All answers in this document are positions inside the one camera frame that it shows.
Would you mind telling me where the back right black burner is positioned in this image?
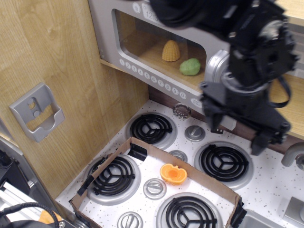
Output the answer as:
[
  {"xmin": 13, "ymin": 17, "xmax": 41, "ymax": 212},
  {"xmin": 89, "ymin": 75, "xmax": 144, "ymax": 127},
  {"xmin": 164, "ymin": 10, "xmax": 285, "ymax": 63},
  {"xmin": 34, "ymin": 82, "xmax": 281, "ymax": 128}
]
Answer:
[{"xmin": 198, "ymin": 144, "xmax": 249, "ymax": 182}]

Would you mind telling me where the back grey stove knob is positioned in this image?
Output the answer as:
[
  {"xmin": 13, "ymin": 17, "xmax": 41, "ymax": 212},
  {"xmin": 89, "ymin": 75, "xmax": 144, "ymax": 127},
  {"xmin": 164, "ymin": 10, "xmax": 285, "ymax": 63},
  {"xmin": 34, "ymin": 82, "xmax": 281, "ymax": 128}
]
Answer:
[{"xmin": 184, "ymin": 125, "xmax": 206, "ymax": 142}]

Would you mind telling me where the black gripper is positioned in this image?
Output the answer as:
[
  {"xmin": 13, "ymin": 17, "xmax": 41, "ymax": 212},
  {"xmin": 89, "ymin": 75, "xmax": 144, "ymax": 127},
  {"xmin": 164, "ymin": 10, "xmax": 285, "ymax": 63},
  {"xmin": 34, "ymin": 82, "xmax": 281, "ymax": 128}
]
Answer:
[{"xmin": 200, "ymin": 73, "xmax": 291, "ymax": 156}]

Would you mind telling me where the front left black burner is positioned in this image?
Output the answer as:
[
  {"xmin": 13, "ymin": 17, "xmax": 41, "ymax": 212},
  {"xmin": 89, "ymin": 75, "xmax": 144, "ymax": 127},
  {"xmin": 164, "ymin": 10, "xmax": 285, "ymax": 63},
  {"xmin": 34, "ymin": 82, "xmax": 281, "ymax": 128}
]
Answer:
[{"xmin": 93, "ymin": 156, "xmax": 137, "ymax": 196}]

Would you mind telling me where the front grey stove knob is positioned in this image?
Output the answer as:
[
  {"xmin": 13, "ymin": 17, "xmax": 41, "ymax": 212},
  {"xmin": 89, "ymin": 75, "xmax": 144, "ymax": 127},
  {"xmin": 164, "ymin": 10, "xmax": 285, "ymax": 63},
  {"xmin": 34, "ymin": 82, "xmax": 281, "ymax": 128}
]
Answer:
[{"xmin": 117, "ymin": 211, "xmax": 143, "ymax": 228}]

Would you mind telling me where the black hanging spatula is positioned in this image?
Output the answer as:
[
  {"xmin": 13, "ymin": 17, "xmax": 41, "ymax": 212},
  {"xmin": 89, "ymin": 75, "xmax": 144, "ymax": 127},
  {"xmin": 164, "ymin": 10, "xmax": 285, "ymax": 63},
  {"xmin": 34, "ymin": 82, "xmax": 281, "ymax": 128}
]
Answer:
[{"xmin": 210, "ymin": 128, "xmax": 224, "ymax": 134}]

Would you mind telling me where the orange toy pumpkin half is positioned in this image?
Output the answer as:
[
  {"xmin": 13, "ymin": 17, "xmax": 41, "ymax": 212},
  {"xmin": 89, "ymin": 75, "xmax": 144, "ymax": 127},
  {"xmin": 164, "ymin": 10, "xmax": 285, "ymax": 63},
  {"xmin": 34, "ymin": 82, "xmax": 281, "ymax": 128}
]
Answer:
[{"xmin": 160, "ymin": 163, "xmax": 188, "ymax": 185}]

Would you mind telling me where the middle grey stove knob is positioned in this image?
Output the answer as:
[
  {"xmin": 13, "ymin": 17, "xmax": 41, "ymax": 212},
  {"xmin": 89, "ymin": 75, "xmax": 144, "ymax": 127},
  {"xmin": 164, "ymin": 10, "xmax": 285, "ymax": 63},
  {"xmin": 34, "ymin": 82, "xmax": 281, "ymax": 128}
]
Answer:
[{"xmin": 169, "ymin": 150, "xmax": 188, "ymax": 163}]

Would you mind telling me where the centre grey stove knob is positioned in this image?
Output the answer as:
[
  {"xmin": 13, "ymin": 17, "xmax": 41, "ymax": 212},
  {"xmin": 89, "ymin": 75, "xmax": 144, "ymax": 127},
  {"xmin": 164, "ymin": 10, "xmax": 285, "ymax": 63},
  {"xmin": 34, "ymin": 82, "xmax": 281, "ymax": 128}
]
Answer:
[{"xmin": 143, "ymin": 178, "xmax": 167, "ymax": 200}]

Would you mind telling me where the back left black burner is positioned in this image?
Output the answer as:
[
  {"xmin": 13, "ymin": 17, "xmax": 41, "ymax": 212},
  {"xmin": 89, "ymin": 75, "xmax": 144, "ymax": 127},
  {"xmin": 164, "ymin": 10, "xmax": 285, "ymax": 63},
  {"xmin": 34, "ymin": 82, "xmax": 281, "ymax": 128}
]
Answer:
[{"xmin": 129, "ymin": 114, "xmax": 173, "ymax": 144}]

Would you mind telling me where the black burner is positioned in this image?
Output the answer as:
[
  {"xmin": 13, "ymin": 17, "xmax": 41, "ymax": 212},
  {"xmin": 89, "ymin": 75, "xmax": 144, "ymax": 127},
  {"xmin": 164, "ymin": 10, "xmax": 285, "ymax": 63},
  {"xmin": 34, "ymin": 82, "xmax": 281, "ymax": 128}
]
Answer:
[
  {"xmin": 93, "ymin": 156, "xmax": 137, "ymax": 196},
  {"xmin": 129, "ymin": 114, "xmax": 173, "ymax": 144},
  {"xmin": 198, "ymin": 144, "xmax": 249, "ymax": 182},
  {"xmin": 162, "ymin": 196, "xmax": 219, "ymax": 228}
]

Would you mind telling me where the grey toy sink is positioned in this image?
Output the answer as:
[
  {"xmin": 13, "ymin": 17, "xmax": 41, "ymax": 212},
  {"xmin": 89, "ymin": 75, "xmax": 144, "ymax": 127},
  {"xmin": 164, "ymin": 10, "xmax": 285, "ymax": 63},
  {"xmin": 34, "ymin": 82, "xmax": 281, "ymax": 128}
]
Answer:
[{"xmin": 238, "ymin": 197, "xmax": 304, "ymax": 228}]

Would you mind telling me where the silver hanging strainer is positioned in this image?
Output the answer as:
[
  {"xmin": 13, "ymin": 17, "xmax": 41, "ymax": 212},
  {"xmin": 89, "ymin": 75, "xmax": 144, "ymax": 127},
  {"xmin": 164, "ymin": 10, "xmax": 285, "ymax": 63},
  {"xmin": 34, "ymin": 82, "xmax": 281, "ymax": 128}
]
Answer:
[{"xmin": 172, "ymin": 103, "xmax": 191, "ymax": 120}]

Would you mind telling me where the front right black burner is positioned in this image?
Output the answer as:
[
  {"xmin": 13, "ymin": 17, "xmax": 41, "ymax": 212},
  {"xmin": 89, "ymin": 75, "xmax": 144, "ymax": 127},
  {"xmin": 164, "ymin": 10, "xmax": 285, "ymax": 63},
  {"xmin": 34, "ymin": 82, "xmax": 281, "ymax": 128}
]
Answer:
[{"xmin": 162, "ymin": 196, "xmax": 219, "ymax": 228}]

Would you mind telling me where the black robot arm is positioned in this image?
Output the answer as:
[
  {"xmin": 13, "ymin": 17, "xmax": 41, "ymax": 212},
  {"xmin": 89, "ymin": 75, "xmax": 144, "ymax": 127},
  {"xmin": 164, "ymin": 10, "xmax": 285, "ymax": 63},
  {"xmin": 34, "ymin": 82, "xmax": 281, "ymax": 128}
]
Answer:
[{"xmin": 150, "ymin": 0, "xmax": 298, "ymax": 155}]

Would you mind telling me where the grey toy faucet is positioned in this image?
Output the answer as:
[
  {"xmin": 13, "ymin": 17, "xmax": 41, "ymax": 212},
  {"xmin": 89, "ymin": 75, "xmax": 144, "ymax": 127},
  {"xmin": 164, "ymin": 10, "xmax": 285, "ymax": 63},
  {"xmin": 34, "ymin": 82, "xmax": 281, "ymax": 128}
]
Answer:
[{"xmin": 281, "ymin": 142, "xmax": 304, "ymax": 171}]

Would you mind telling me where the orange object bottom left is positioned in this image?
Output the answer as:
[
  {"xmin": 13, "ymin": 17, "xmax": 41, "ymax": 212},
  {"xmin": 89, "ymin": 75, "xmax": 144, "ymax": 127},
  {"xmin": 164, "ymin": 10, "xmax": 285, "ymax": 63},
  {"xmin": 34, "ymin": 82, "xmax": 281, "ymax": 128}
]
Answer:
[{"xmin": 38, "ymin": 210, "xmax": 63, "ymax": 224}]

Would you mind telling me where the grey wall phone holder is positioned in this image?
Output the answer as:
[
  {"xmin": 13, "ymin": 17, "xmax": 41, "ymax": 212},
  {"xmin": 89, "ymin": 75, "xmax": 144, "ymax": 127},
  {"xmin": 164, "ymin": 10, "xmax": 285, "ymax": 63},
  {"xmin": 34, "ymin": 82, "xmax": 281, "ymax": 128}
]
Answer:
[{"xmin": 9, "ymin": 83, "xmax": 65, "ymax": 143}]

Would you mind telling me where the grey toy microwave door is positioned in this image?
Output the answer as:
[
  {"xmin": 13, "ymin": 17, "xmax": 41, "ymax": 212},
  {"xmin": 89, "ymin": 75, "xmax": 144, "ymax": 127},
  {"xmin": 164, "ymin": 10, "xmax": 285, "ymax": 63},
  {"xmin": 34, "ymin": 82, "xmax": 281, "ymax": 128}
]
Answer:
[{"xmin": 89, "ymin": 0, "xmax": 229, "ymax": 113}]

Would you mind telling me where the grey stove knob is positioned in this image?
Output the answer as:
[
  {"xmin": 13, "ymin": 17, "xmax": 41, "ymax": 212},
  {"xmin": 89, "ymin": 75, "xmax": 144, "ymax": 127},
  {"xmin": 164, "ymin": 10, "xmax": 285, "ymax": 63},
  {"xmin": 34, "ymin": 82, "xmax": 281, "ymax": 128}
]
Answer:
[
  {"xmin": 169, "ymin": 150, "xmax": 188, "ymax": 163},
  {"xmin": 143, "ymin": 178, "xmax": 167, "ymax": 200},
  {"xmin": 117, "ymin": 211, "xmax": 143, "ymax": 228},
  {"xmin": 184, "ymin": 125, "xmax": 206, "ymax": 142}
]

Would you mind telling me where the black cable bottom left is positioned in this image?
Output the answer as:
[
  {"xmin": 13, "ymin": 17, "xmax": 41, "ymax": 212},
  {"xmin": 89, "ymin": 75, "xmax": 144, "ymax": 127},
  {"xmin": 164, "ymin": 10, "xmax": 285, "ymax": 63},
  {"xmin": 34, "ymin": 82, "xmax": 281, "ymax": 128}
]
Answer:
[{"xmin": 0, "ymin": 201, "xmax": 60, "ymax": 228}]

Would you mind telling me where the green toy vegetable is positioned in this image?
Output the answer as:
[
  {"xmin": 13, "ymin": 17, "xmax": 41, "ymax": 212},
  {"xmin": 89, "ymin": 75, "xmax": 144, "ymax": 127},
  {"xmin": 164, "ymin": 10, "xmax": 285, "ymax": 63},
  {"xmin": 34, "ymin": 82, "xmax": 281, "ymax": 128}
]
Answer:
[{"xmin": 180, "ymin": 58, "xmax": 201, "ymax": 76}]

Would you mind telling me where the yellow toy corn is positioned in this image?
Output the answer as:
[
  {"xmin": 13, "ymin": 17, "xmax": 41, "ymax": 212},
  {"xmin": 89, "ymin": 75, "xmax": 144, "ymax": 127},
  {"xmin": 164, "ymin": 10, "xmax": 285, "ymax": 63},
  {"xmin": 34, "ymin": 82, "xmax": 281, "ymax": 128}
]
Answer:
[{"xmin": 162, "ymin": 40, "xmax": 181, "ymax": 62}]

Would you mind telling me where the brown cardboard barrier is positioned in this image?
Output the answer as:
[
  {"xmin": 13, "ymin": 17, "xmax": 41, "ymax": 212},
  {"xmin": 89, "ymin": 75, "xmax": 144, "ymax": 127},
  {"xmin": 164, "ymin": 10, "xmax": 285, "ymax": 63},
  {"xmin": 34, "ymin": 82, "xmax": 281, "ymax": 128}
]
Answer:
[{"xmin": 70, "ymin": 138, "xmax": 247, "ymax": 228}]

